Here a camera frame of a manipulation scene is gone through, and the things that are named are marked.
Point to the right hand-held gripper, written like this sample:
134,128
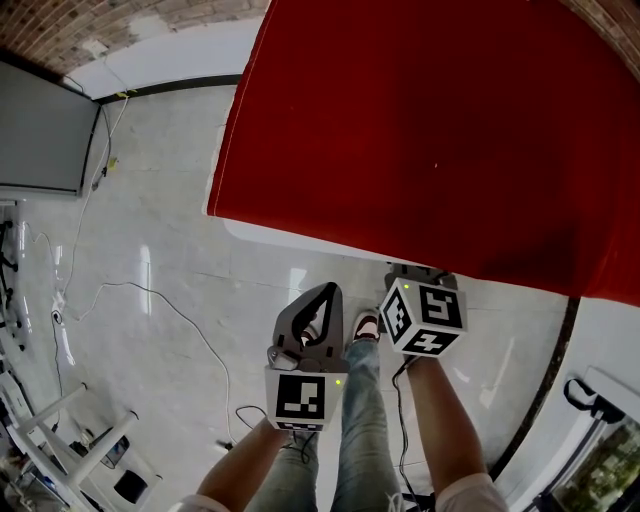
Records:
440,305

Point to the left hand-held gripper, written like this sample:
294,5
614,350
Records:
300,397

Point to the person's right forearm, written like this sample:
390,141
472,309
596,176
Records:
445,430

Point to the person's left forearm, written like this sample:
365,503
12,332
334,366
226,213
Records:
240,465

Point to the red table cloth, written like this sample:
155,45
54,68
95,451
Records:
425,140

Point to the white and maroon sneaker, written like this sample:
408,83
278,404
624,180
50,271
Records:
366,327
310,335

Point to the person's right leg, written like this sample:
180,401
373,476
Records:
365,425

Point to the person's leg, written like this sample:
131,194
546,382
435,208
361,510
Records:
365,425
295,480

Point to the person's left leg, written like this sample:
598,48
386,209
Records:
295,480

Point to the person's light shirt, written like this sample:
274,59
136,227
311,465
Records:
470,495

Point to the black framed window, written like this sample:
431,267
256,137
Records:
600,465

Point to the black box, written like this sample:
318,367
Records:
132,486

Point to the white power strip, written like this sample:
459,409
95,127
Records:
58,310

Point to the yellow tape piece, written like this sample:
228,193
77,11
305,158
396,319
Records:
113,163
126,93

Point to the black office chair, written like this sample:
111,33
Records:
7,265

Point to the white metal frame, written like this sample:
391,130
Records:
55,425

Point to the white wall socket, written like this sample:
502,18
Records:
95,48

